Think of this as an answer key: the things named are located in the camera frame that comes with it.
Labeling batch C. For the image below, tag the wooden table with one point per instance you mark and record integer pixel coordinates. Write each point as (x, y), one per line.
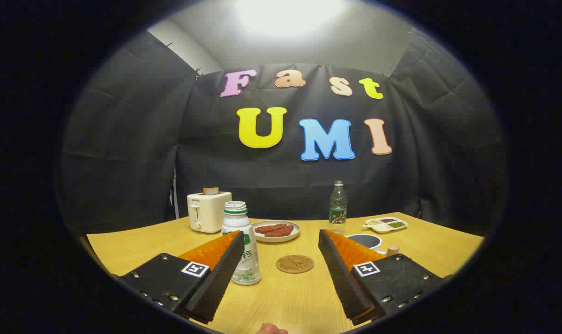
(285, 297)

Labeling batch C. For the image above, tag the red meat slice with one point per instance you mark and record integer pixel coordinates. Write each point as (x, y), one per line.
(283, 231)
(268, 228)

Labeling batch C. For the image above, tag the round white plate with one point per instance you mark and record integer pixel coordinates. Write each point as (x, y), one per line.
(280, 240)

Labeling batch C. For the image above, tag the round cork coaster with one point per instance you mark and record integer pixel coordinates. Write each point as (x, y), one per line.
(294, 264)

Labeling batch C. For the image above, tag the ceiling light panel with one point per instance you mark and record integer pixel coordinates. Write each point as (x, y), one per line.
(290, 16)

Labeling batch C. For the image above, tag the cream toaster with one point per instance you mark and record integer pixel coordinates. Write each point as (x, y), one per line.
(209, 211)

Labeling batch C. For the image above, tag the toast slice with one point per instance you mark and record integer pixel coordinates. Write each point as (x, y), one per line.
(210, 191)

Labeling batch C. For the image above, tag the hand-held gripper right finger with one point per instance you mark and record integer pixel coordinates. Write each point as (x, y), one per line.
(341, 278)

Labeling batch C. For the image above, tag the white divided condiment dish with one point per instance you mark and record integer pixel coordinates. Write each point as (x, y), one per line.
(378, 227)

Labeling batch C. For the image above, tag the clear plastic water bottle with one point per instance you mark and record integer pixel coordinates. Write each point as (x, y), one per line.
(338, 208)

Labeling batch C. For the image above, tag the white juice bottle green label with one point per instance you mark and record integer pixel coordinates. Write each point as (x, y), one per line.
(236, 222)

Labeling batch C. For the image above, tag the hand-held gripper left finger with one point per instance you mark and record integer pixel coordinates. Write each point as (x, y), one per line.
(220, 278)

